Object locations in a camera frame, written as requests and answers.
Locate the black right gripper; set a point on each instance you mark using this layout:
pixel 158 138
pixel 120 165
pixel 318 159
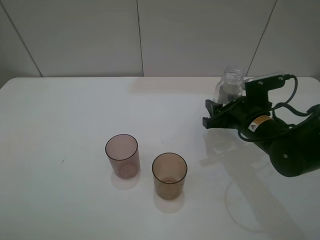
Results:
pixel 240 114

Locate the clear plastic water bottle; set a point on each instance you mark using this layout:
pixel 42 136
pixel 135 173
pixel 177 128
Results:
pixel 230 86

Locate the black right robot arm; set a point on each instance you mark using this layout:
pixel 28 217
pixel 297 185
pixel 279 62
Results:
pixel 293 149

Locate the brownish translucent cup middle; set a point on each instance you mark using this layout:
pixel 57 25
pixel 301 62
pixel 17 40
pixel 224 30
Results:
pixel 169 173

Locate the pinkish translucent cup left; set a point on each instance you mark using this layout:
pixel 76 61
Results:
pixel 122 151

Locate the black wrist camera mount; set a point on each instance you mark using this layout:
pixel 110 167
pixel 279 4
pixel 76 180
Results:
pixel 257 88

